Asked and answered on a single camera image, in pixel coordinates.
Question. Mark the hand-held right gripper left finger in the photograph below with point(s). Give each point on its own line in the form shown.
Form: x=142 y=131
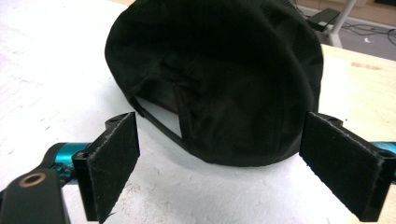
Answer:
x=109 y=165

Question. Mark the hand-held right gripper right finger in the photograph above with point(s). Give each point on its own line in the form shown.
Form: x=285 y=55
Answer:
x=342 y=165

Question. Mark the black baseball cap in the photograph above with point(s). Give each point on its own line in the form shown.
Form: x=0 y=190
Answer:
x=224 y=84

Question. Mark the white metal stand leg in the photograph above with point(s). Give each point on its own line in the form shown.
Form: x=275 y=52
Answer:
x=339 y=21

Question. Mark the black power adapter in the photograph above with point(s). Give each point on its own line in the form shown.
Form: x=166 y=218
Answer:
x=323 y=17

